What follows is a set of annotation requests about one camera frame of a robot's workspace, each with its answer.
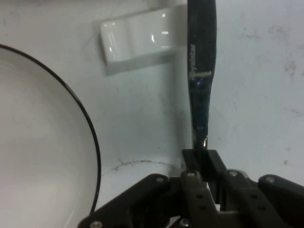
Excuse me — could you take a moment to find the silver table knife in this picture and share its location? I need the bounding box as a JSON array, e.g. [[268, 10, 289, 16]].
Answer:
[[187, 0, 219, 153]]

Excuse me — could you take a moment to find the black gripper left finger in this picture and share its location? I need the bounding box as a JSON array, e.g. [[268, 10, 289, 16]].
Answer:
[[77, 149, 220, 228]]

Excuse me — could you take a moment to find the white ceramic knife rest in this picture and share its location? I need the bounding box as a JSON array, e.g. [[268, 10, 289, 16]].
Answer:
[[99, 4, 189, 77]]

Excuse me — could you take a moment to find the white plate with black rim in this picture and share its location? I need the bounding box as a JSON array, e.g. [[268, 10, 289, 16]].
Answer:
[[0, 44, 102, 228]]

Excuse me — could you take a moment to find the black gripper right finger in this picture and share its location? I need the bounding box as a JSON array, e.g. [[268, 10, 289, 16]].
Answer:
[[206, 149, 304, 228]]

